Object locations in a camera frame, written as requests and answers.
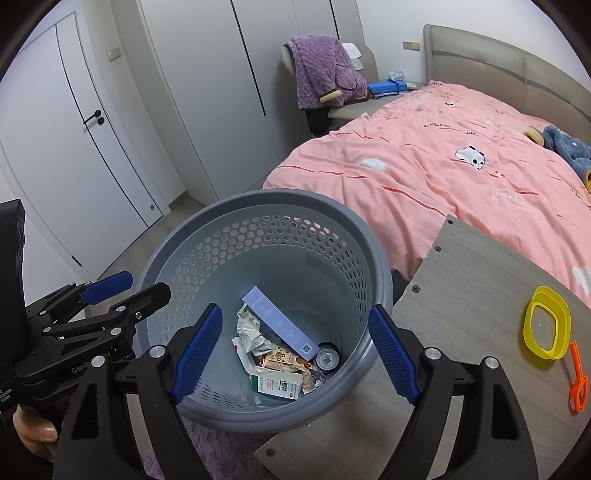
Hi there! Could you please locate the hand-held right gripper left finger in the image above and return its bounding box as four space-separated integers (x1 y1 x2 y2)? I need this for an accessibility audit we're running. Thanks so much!
52 302 223 480

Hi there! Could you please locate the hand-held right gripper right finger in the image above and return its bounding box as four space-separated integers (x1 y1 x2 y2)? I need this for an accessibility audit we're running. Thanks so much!
368 305 539 480

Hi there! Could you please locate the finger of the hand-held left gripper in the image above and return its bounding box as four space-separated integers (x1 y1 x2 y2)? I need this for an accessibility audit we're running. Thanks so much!
41 281 172 345
25 271 136 325

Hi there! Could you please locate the white paper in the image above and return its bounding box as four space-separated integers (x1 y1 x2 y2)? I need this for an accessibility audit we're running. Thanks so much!
231 309 277 376

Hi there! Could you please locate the red and white snack wrapper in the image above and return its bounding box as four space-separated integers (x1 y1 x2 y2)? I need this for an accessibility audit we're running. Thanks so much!
259 344 315 373

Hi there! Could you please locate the white and green milk carton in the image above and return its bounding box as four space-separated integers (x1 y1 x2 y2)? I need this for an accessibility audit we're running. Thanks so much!
249 367 311 400

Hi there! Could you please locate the grey perforated plastic wastebasket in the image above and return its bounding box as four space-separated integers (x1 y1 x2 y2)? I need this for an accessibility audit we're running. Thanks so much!
134 188 394 432

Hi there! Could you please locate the person's left hand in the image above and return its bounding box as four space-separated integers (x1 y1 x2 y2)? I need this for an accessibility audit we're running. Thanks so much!
12 405 59 460

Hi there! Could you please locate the lavender cardboard box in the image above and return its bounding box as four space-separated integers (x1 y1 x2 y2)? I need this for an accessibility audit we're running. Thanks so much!
241 286 321 363

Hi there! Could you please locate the purple fluffy rug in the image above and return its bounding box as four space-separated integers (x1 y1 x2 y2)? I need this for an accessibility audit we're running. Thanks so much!
139 411 278 480

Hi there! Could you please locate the white door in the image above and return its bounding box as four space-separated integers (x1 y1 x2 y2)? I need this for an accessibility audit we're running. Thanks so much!
0 11 169 278

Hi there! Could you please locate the orange plastic clip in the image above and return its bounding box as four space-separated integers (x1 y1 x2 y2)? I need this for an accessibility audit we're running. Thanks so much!
567 342 590 412

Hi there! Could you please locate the pink printed blanket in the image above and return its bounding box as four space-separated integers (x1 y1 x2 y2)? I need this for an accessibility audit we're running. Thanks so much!
262 79 591 310

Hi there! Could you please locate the white wardrobe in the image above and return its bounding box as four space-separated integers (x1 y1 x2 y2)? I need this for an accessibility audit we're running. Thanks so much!
136 0 365 208

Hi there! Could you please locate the beige chair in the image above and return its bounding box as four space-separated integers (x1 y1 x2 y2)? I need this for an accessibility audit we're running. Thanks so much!
281 41 384 137

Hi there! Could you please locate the blue plastic box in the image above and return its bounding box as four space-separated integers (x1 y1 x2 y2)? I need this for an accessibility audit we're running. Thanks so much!
367 79 407 99

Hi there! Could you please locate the purple fluffy robe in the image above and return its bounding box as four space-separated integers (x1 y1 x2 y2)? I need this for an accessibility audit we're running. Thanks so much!
287 34 370 110

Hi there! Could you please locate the white patterned cloth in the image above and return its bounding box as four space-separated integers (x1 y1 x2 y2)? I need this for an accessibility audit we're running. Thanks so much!
342 41 363 71

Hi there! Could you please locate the grey padded headboard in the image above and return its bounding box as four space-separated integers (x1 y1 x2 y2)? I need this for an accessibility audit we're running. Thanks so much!
422 24 591 134

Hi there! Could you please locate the yellow plastic ring lid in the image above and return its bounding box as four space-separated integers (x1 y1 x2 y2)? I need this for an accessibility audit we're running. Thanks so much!
523 286 573 360

